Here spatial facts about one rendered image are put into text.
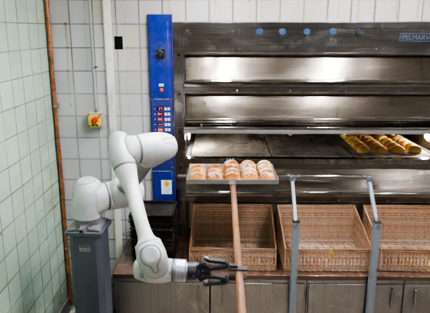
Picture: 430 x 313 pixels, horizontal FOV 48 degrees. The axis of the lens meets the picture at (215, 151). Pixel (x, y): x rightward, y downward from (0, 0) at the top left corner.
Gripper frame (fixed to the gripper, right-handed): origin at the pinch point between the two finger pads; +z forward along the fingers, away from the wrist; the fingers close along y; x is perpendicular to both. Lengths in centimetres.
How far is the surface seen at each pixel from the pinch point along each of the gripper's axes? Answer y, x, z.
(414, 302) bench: 73, -94, 115
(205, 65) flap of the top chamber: -62, -157, -21
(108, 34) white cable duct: -81, -155, -84
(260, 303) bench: 78, -95, 19
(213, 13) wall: -96, -157, -16
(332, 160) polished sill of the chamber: 0, -153, 69
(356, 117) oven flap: -31, -153, 82
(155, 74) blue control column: -56, -152, -53
